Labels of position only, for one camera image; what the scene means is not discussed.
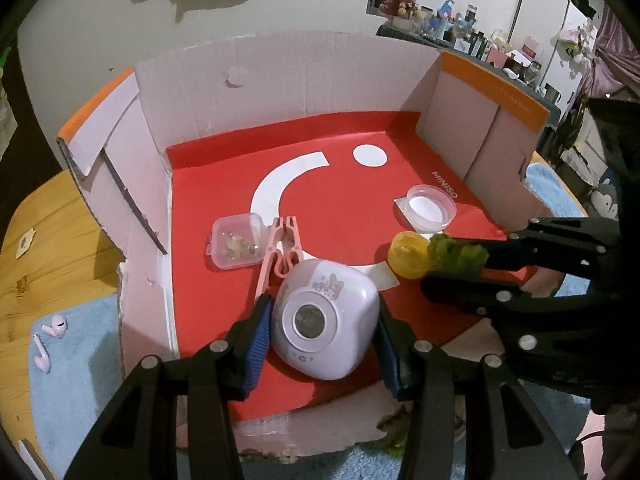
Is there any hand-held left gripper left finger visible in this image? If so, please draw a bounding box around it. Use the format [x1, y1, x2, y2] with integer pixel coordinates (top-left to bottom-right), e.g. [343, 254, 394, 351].
[64, 294, 273, 480]

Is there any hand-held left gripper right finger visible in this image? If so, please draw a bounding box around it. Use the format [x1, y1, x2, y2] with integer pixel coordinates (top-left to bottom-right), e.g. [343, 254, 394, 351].
[376, 305, 571, 480]

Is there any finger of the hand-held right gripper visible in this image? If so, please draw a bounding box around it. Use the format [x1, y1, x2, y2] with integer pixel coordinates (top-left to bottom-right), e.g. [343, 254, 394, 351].
[482, 216, 621, 281]
[421, 274, 621, 398]

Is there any pink mini camera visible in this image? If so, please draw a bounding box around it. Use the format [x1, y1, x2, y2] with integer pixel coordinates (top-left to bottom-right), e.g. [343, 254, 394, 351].
[270, 259, 379, 381]

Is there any pink plastic clip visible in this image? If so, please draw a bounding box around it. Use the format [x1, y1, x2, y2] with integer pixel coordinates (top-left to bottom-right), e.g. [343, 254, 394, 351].
[254, 216, 305, 306]

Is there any yellow plastic capsule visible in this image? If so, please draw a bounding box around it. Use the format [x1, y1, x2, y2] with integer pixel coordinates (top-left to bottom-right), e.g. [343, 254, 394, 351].
[389, 231, 432, 279]

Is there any cardboard box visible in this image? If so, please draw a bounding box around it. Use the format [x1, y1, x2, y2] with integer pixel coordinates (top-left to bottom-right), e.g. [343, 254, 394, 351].
[56, 30, 583, 461]

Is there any grey white plush toy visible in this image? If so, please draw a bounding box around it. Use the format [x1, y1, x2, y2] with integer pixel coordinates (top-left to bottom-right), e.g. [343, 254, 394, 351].
[590, 175, 623, 221]

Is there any clear square plastic container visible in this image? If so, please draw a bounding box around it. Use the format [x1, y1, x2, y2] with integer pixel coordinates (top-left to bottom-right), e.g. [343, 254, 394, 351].
[207, 213, 266, 271]

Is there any clear round plastic container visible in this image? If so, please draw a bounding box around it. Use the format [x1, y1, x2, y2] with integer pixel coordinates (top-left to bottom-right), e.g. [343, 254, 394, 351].
[404, 185, 457, 233]

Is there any red paper sheet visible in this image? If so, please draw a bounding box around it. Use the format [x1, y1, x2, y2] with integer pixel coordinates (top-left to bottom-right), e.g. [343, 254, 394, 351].
[165, 112, 531, 423]

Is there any blue fluffy mat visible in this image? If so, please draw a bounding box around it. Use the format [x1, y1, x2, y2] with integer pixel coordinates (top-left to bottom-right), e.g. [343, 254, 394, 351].
[27, 162, 601, 480]

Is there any purple curtain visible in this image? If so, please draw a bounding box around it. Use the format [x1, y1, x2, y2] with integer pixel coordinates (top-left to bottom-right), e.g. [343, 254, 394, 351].
[565, 7, 640, 161]

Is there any pink earbud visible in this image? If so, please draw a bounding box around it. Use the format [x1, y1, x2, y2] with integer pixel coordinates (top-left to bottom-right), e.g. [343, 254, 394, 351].
[32, 335, 52, 373]
[41, 315, 68, 339]

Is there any white refrigerator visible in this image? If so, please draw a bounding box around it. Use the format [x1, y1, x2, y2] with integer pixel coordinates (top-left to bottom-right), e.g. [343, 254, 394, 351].
[510, 0, 596, 91]

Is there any row of bottles and boxes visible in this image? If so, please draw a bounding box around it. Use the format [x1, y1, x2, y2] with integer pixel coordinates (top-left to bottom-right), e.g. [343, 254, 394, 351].
[400, 0, 551, 96]

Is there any pink plush toy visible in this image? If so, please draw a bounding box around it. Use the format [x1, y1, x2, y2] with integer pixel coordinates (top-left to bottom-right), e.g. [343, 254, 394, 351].
[378, 0, 418, 18]

